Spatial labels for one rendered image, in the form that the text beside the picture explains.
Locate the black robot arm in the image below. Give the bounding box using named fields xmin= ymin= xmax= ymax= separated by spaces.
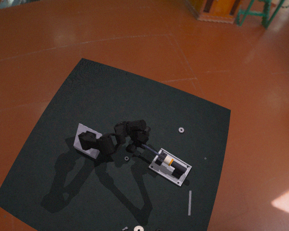
xmin=78 ymin=120 xmax=149 ymax=156

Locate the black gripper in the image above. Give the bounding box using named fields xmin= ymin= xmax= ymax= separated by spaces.
xmin=126 ymin=126 xmax=151 ymax=153

